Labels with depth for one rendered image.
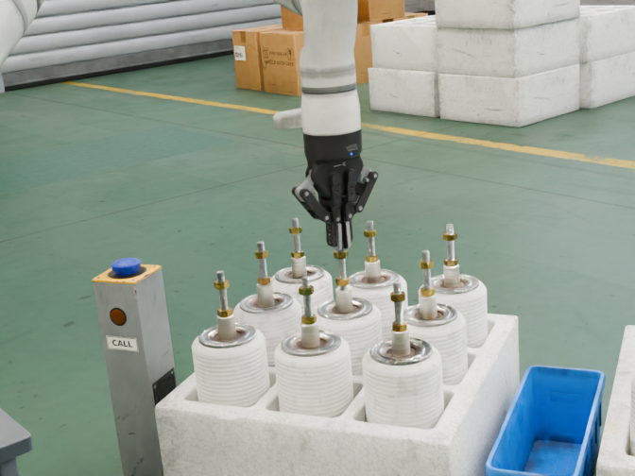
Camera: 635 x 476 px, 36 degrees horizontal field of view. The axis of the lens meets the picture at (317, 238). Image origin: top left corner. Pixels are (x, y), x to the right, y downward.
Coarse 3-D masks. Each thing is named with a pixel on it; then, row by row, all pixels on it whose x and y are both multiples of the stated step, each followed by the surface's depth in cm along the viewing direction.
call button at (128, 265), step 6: (126, 258) 136; (132, 258) 136; (114, 264) 134; (120, 264) 133; (126, 264) 133; (132, 264) 133; (138, 264) 134; (114, 270) 133; (120, 270) 133; (126, 270) 133; (132, 270) 134; (138, 270) 135
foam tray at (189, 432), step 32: (512, 320) 142; (480, 352) 132; (512, 352) 141; (192, 384) 130; (352, 384) 127; (480, 384) 123; (512, 384) 142; (160, 416) 125; (192, 416) 123; (224, 416) 122; (256, 416) 120; (288, 416) 119; (320, 416) 118; (352, 416) 118; (448, 416) 116; (480, 416) 124; (160, 448) 127; (192, 448) 124; (224, 448) 122; (256, 448) 120; (288, 448) 119; (320, 448) 117; (352, 448) 115; (384, 448) 113; (416, 448) 112; (448, 448) 110; (480, 448) 124
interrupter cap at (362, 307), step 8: (320, 304) 134; (328, 304) 134; (352, 304) 133; (360, 304) 133; (368, 304) 133; (320, 312) 131; (328, 312) 131; (336, 312) 132; (352, 312) 131; (360, 312) 130; (368, 312) 130
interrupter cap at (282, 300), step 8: (256, 296) 139; (280, 296) 138; (288, 296) 138; (240, 304) 136; (248, 304) 136; (256, 304) 137; (280, 304) 135; (288, 304) 135; (248, 312) 134; (256, 312) 133; (264, 312) 133; (272, 312) 133
